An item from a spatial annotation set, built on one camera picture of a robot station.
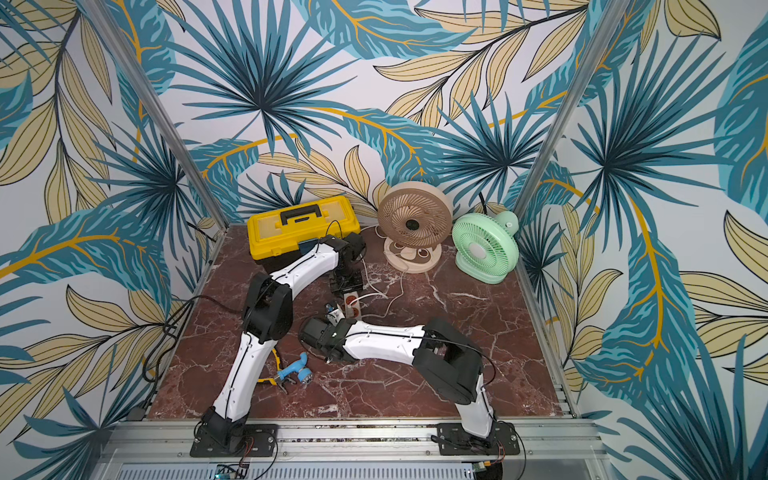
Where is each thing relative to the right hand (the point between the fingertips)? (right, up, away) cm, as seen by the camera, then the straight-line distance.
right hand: (349, 336), depth 87 cm
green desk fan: (+39, +26, -2) cm, 47 cm away
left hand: (0, +10, +11) cm, 15 cm away
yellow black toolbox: (-25, +29, +7) cm, 39 cm away
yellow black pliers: (-19, -10, -6) cm, 22 cm away
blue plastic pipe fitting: (-13, -7, -5) cm, 16 cm away
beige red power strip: (+1, +6, +5) cm, 8 cm away
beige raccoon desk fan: (+19, +35, +1) cm, 40 cm away
